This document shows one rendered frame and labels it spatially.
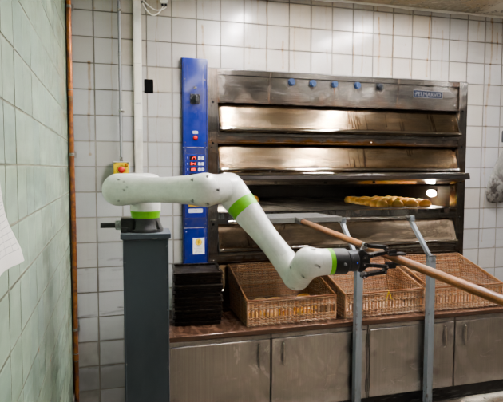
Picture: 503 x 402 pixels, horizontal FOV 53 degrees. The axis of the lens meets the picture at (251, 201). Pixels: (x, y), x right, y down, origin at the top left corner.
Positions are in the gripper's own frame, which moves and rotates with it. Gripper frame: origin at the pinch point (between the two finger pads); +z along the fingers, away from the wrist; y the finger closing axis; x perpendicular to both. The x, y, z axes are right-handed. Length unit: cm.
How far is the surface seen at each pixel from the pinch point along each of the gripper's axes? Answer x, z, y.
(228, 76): -159, -26, -85
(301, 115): -158, 24, -62
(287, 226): -156, 15, 13
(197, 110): -154, -47, -62
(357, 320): -91, 36, 58
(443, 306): -101, 101, 57
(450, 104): -157, 140, -74
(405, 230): -153, 105, 17
